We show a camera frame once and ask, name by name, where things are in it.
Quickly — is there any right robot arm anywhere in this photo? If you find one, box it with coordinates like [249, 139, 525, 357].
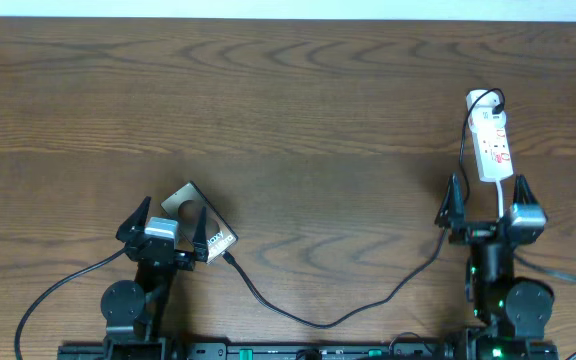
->
[433, 175, 559, 360]

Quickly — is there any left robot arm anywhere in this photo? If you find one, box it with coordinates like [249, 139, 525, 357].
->
[100, 196, 209, 360]

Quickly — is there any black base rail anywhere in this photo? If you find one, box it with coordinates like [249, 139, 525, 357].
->
[56, 339, 559, 360]

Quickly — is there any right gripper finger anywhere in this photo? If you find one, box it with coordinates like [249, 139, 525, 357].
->
[512, 174, 539, 205]
[434, 173, 465, 229]

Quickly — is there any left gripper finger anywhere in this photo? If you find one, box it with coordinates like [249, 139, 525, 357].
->
[192, 207, 209, 263]
[115, 196, 151, 245]

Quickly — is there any black USB charging cable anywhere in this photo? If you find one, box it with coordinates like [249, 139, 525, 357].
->
[221, 88, 507, 330]

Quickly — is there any white power strip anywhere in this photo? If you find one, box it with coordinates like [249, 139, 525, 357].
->
[466, 89, 514, 183]

